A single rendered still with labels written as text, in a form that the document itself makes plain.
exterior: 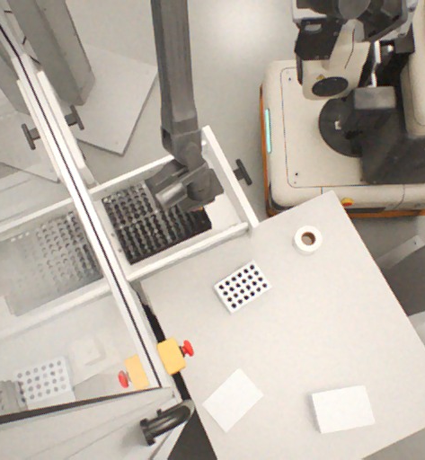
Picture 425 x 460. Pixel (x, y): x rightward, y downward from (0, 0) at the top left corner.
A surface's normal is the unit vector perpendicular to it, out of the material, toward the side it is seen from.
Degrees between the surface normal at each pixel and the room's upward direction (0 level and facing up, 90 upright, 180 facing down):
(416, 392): 0
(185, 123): 53
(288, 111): 0
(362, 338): 0
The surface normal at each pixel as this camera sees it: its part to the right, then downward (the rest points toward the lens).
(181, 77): 0.40, 0.50
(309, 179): -0.02, -0.25
